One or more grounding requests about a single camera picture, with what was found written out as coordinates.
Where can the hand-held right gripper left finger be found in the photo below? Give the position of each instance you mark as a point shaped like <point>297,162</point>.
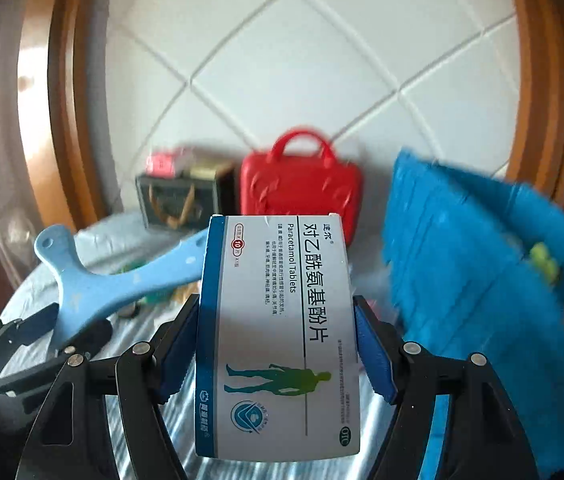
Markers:
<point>179,355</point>

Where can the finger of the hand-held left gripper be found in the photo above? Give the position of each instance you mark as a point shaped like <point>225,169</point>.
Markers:
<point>39,322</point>
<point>92,337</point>

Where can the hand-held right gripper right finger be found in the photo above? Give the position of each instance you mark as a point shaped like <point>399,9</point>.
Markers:
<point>374,355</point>

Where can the light blue plastic paddle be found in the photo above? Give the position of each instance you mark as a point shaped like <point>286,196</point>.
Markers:
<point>82,285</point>

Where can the white blue medicine box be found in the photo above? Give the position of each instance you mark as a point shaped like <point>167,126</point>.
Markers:
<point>272,335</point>

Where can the blue plastic crate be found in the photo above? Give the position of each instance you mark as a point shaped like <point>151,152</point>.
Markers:
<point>452,235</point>

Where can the small round brown tin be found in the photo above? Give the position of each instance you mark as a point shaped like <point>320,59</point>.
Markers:
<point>130,310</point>

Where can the black gift box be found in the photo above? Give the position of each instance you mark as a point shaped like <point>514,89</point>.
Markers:
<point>182,200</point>

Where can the red hard-shell suitcase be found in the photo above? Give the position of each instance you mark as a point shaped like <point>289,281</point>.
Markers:
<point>302,185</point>

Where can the pink tissue packet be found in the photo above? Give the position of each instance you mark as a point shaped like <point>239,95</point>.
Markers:
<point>167,162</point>

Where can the flat beige box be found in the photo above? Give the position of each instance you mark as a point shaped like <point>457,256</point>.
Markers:
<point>209,166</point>

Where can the curved wooden frame post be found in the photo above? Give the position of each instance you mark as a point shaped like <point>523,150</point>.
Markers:
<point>547,85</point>
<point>62,85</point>

